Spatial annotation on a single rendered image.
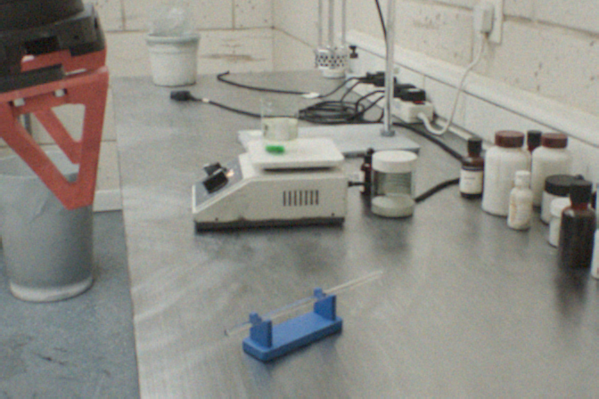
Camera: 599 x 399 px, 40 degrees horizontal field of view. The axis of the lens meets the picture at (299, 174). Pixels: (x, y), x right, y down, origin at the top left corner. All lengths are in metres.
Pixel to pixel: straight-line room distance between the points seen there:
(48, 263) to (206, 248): 1.72
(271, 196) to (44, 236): 1.68
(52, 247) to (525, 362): 2.07
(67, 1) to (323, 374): 0.40
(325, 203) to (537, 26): 0.54
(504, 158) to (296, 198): 0.28
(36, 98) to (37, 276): 2.30
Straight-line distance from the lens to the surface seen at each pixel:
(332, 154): 1.08
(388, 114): 1.52
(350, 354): 0.76
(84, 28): 0.45
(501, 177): 1.13
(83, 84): 0.43
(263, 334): 0.75
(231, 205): 1.05
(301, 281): 0.90
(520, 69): 1.47
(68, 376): 2.32
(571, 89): 1.33
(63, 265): 2.71
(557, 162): 1.17
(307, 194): 1.06
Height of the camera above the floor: 1.11
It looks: 16 degrees down
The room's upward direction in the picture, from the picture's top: straight up
